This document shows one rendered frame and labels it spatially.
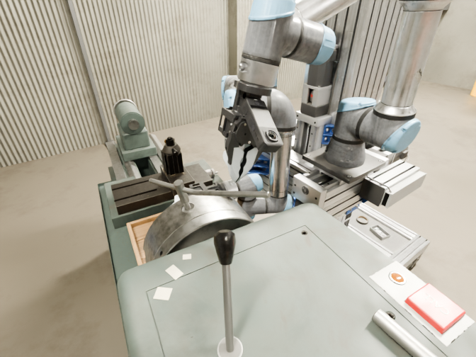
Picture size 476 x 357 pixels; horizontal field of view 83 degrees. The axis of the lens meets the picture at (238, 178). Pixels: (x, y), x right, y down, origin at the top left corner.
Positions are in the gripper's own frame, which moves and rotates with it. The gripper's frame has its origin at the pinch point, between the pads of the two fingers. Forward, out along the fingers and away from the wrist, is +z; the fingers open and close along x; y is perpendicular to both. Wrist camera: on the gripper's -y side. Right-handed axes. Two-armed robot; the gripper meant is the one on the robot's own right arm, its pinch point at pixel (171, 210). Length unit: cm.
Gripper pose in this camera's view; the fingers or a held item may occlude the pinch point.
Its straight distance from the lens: 94.0
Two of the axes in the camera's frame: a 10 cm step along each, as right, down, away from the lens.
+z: -8.9, 2.4, -3.8
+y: -4.5, -4.8, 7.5
